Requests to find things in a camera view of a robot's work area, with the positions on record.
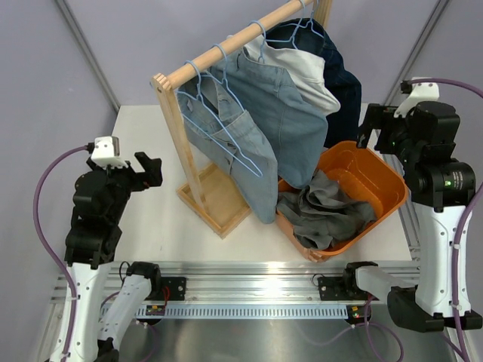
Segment blue hanger of jeans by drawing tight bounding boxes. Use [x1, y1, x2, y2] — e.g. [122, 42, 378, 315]
[267, 1, 325, 50]

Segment blue wire hanger with skirt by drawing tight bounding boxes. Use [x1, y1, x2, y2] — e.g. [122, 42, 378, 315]
[175, 60, 263, 178]

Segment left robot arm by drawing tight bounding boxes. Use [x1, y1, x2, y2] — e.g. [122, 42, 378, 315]
[49, 152, 163, 361]

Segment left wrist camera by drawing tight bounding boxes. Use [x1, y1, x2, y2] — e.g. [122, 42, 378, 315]
[87, 136, 130, 170]

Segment blue hanger of denim shirt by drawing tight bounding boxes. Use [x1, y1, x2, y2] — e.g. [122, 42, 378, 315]
[209, 44, 245, 111]

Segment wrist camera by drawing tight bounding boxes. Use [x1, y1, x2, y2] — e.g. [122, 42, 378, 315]
[393, 77, 439, 118]
[87, 136, 130, 170]

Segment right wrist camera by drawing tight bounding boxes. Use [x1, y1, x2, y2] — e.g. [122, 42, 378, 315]
[393, 77, 439, 118]

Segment blue hanger of white garment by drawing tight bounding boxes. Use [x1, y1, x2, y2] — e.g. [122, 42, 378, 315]
[250, 20, 266, 63]

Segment wooden clothes rack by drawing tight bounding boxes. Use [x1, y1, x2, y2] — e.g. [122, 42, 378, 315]
[152, 0, 334, 239]

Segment dark navy jeans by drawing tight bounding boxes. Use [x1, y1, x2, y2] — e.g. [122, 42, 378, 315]
[265, 17, 363, 148]

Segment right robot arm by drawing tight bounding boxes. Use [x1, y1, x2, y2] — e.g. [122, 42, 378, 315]
[342, 101, 482, 333]

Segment grey pleated skirt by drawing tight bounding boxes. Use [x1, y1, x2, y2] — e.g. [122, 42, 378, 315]
[276, 170, 377, 250]

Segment light blue denim skirt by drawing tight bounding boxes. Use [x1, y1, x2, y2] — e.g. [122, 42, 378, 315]
[209, 49, 328, 189]

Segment white garment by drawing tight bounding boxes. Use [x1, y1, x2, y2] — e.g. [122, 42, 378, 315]
[226, 36, 340, 127]

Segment orange plastic basket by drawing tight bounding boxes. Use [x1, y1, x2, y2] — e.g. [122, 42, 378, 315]
[276, 141, 411, 262]

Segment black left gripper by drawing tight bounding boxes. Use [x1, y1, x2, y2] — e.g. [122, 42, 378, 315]
[88, 151, 162, 222]

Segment light blue denim shirt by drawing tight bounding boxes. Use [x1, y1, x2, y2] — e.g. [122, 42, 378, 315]
[177, 72, 278, 224]

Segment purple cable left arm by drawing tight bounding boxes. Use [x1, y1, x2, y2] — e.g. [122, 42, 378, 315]
[32, 145, 95, 359]

